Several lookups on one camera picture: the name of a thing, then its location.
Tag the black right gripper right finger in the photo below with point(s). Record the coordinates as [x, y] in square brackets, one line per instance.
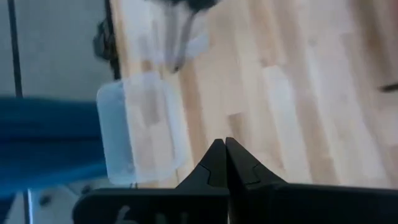
[295, 205]

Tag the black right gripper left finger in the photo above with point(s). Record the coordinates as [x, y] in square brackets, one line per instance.
[174, 205]

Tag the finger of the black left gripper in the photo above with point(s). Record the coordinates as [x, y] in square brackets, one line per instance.
[184, 43]
[170, 34]

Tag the clear plastic basket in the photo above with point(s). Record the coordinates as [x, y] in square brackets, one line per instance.
[200, 46]
[146, 130]

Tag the black table frame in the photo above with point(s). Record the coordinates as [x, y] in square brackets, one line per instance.
[115, 62]

